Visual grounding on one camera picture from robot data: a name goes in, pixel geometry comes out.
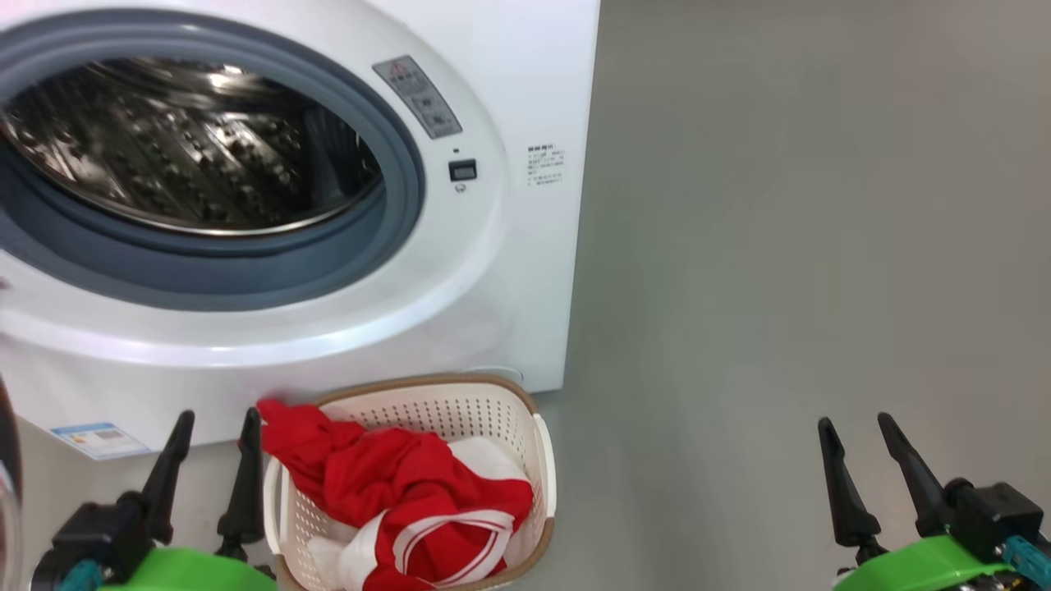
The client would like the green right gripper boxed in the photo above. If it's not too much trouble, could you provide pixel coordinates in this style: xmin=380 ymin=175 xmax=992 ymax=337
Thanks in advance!
xmin=817 ymin=412 xmax=1019 ymax=591

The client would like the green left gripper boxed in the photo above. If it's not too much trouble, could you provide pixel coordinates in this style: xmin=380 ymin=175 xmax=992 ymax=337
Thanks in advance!
xmin=103 ymin=408 xmax=278 ymax=591

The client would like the red and white garment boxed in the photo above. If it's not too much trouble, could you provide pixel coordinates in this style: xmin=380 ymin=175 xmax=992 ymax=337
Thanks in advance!
xmin=257 ymin=399 xmax=535 ymax=591

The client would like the black round glass washer door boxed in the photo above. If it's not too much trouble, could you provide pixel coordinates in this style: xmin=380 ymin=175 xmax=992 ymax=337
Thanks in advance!
xmin=0 ymin=373 xmax=24 ymax=591

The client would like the cream perforated basket brown rim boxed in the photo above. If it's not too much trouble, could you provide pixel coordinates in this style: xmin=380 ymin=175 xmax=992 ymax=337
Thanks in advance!
xmin=263 ymin=373 xmax=558 ymax=591

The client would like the stainless steel washer drum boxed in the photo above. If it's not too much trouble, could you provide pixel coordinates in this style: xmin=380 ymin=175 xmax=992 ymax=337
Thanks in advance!
xmin=0 ymin=57 xmax=385 ymax=237

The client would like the white front-load washing machine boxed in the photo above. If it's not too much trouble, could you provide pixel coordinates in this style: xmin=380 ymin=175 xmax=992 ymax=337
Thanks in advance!
xmin=0 ymin=0 xmax=601 ymax=456

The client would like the blue energy label sticker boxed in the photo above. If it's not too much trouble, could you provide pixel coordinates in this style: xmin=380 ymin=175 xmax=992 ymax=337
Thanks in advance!
xmin=49 ymin=422 xmax=153 ymax=460

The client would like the grey warning label sticker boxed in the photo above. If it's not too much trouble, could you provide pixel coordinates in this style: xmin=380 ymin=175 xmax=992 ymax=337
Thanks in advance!
xmin=373 ymin=55 xmax=462 ymax=140

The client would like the teal left cable connector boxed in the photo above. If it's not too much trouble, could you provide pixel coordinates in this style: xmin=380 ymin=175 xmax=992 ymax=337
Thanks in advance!
xmin=57 ymin=558 xmax=103 ymax=591

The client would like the teal cable connector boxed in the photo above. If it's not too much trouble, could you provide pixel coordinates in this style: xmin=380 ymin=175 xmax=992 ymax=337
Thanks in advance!
xmin=1002 ymin=535 xmax=1051 ymax=588
xmin=57 ymin=558 xmax=103 ymax=591

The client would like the teal right cable connector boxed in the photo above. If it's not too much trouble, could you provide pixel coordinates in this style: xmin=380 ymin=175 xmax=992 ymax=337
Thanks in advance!
xmin=1002 ymin=535 xmax=1051 ymax=588

